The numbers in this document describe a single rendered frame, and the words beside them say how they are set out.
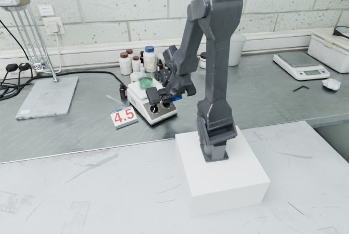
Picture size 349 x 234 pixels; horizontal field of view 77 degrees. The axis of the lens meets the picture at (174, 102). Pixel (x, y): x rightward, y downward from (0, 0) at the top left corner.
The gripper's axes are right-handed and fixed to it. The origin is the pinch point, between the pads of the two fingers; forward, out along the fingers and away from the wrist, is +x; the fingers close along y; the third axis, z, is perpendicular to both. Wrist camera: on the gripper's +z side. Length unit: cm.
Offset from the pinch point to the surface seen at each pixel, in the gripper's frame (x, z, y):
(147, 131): 5.7, -8.8, 10.6
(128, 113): 9.0, 1.5, 14.4
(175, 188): -6.6, -31.0, 12.1
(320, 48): -3, 8, -101
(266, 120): -5.1, -21.0, -33.5
